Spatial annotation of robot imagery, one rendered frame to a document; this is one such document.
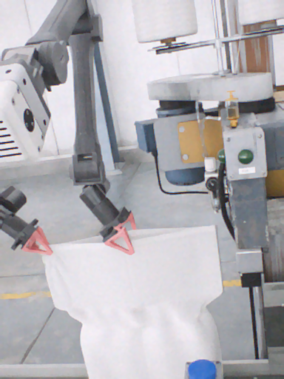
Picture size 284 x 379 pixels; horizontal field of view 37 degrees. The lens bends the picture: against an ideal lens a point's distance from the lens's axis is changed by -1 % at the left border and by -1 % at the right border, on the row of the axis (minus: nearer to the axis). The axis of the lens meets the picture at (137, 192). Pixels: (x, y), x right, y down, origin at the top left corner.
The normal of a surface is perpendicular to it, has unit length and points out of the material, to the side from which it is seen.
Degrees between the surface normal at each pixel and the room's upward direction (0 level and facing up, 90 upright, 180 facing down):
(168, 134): 90
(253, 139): 90
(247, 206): 90
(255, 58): 90
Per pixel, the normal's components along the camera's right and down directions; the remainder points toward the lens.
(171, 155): -0.16, 0.33
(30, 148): 0.44, 0.60
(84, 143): -0.17, -0.03
